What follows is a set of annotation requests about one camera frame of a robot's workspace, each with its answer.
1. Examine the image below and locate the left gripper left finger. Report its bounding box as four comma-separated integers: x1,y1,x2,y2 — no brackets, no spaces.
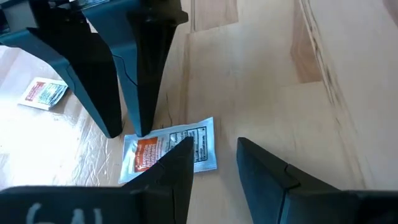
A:
0,136,195,224

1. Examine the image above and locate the narrow white packet orange label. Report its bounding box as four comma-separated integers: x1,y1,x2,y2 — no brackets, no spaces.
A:
118,116,218,185
17,77,69,111

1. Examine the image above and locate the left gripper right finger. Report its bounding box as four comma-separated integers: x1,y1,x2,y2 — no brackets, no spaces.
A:
235,136,398,224

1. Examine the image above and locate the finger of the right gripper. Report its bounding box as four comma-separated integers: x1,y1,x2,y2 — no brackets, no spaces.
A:
81,0,189,138
0,0,123,139

